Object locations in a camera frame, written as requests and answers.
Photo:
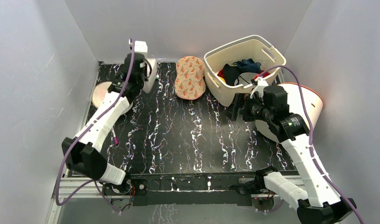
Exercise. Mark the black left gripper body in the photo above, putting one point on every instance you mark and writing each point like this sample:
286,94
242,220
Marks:
144,77

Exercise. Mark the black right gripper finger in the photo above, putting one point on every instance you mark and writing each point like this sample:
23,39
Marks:
231,112
239,102

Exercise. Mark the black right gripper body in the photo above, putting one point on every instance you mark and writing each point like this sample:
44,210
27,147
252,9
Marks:
238,106

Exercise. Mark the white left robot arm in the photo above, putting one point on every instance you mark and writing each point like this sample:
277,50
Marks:
82,152

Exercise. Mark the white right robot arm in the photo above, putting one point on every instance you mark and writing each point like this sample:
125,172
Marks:
286,113

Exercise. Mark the floral padded laundry bag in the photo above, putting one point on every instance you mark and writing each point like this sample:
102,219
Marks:
189,82

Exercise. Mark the cream perforated laundry basket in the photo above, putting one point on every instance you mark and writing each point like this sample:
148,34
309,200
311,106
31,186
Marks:
254,47

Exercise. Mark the clothes pile in basket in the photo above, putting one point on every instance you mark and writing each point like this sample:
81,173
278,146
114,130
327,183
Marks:
240,72

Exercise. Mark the white cylindrical drum container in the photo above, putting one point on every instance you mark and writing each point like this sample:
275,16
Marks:
313,103

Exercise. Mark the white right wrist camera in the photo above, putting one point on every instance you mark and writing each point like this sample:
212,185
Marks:
260,83

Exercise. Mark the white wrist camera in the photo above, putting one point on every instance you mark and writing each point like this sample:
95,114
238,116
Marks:
260,83
139,47

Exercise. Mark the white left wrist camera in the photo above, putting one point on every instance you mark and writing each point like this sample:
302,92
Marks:
139,47

